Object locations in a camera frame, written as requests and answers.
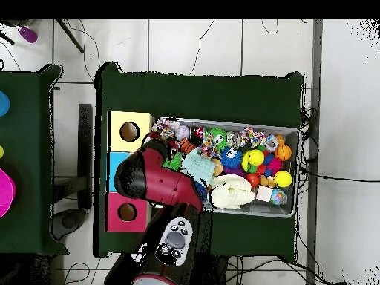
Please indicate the dark green side table cloth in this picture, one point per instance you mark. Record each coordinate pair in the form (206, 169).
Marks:
(29, 118)

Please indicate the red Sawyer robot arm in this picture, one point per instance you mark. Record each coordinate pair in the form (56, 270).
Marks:
(166, 181)

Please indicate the black rod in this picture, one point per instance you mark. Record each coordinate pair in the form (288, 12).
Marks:
(69, 35)

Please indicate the shallow clear mesh bin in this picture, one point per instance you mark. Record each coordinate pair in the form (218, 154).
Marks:
(252, 209)

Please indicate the green spiky rubber ball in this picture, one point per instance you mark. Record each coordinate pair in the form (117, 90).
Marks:
(174, 161)

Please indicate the multicoloured patterned cloth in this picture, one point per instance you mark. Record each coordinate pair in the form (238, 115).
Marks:
(162, 129)

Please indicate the yellow tennis ball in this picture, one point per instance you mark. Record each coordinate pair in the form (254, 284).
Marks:
(283, 178)

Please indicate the small yellow object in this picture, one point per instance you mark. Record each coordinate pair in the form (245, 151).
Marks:
(1, 152)

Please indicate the pink round disc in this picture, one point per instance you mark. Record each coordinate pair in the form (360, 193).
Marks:
(6, 193)

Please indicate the wooden box with three holes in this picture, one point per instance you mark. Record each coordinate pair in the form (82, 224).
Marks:
(118, 142)

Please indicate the purple bottle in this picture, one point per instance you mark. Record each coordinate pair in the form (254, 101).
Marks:
(28, 34)

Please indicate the orange striped tiger plush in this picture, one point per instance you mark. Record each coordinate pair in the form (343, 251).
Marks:
(187, 146)

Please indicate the orange toy basketball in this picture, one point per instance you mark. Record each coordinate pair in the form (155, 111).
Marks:
(283, 152)

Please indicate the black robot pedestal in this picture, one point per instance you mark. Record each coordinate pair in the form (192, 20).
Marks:
(221, 270)

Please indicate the white toy baseball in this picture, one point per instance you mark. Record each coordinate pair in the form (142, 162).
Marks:
(182, 132)

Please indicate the light blue waffle cloth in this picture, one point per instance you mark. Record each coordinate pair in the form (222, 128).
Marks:
(199, 166)

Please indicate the cream waffle cloth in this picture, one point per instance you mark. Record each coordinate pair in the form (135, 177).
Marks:
(231, 191)

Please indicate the blue spiky ball with eyes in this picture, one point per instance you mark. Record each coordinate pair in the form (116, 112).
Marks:
(231, 158)

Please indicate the green spiky ball with eyes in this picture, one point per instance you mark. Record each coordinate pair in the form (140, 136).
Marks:
(218, 137)

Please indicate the blue round object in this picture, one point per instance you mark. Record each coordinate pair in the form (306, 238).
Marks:
(3, 103)

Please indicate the grey round floor base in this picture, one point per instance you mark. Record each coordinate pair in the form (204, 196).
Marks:
(69, 221)

